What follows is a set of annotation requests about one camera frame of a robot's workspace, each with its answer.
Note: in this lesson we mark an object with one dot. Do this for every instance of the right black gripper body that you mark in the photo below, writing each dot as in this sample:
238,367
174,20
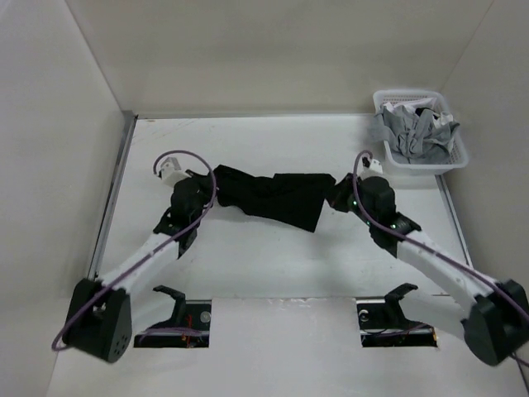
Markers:
345,199

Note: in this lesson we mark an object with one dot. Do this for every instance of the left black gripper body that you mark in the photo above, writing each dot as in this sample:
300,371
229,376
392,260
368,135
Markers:
206,194

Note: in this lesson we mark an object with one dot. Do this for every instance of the black tank top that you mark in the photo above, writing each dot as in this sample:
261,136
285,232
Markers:
293,199

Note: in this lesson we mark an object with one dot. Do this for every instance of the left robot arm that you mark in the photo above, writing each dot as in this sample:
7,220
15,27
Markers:
99,321

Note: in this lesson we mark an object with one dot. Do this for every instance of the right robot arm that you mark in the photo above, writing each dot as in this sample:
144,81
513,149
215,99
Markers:
490,316

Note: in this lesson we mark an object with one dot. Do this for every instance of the grey tank top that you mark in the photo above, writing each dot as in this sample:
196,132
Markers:
414,139

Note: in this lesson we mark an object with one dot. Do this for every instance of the white tank top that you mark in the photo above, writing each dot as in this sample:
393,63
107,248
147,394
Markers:
418,106

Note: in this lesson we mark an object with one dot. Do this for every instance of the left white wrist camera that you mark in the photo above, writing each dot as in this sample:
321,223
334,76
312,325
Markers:
171,172

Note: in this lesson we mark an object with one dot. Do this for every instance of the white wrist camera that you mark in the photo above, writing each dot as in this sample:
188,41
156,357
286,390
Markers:
371,167
171,172

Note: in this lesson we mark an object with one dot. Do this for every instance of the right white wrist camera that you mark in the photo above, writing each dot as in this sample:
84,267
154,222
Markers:
371,167

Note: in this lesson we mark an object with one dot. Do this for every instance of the left metal table rail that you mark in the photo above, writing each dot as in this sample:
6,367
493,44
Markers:
130,119

